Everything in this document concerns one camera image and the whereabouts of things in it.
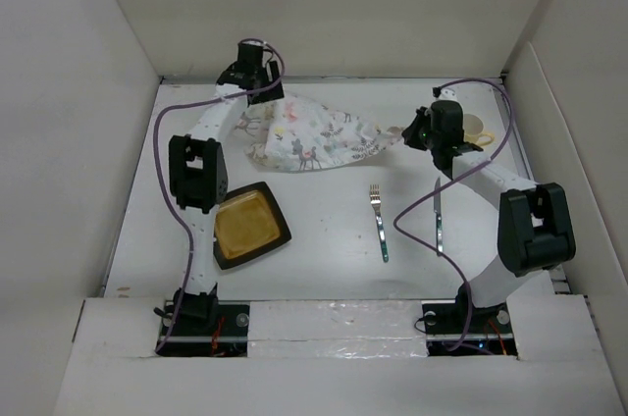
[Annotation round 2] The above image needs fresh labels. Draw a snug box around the floral animal print cloth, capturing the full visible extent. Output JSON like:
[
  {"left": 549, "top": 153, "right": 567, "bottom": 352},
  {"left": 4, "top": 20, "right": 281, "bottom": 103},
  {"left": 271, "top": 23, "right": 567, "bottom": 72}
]
[{"left": 235, "top": 92, "right": 402, "bottom": 173}]

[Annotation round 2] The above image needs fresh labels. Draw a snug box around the square black yellow plate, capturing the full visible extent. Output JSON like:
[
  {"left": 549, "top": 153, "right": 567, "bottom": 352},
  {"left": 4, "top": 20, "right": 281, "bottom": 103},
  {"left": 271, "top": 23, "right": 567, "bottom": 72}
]
[{"left": 214, "top": 182, "right": 292, "bottom": 271}]

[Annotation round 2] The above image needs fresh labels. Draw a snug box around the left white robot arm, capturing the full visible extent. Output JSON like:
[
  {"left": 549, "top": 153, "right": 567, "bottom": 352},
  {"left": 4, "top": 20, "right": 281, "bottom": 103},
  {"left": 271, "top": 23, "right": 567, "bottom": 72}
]
[{"left": 168, "top": 38, "right": 284, "bottom": 335}]

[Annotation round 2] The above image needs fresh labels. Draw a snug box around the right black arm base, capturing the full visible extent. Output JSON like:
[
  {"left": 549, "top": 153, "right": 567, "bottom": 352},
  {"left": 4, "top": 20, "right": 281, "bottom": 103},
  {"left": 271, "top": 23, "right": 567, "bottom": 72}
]
[{"left": 414, "top": 288, "right": 517, "bottom": 357}]

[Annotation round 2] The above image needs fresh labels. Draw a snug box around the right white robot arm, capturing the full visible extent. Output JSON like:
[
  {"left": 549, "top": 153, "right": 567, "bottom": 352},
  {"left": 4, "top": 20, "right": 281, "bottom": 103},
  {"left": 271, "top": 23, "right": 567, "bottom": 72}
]
[{"left": 402, "top": 100, "right": 576, "bottom": 332}]

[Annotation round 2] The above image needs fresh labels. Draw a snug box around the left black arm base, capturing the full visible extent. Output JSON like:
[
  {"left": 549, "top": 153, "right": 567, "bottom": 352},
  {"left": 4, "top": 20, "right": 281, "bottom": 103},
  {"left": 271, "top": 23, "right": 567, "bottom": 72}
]
[{"left": 154, "top": 289, "right": 251, "bottom": 358}]

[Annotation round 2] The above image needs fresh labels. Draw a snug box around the yellow ceramic mug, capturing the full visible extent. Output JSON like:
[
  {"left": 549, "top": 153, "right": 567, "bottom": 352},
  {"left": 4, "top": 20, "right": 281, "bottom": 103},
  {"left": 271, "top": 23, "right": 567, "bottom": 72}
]
[{"left": 462, "top": 113, "right": 496, "bottom": 147}]

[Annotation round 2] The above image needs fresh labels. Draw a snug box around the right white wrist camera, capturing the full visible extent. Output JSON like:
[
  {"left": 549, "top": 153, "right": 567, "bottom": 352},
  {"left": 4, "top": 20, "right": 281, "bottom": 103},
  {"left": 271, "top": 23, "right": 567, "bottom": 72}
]
[{"left": 432, "top": 87, "right": 457, "bottom": 100}]

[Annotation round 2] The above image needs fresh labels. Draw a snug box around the silver knife teal handle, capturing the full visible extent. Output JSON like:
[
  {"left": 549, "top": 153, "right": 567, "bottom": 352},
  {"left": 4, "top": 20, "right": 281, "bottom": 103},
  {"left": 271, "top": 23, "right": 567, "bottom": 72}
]
[{"left": 433, "top": 192, "right": 444, "bottom": 256}]

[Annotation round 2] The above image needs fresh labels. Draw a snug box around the silver fork teal handle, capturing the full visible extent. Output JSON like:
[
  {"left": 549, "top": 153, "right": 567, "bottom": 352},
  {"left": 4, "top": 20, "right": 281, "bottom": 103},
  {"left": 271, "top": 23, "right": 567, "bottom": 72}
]
[{"left": 369, "top": 184, "right": 390, "bottom": 263}]

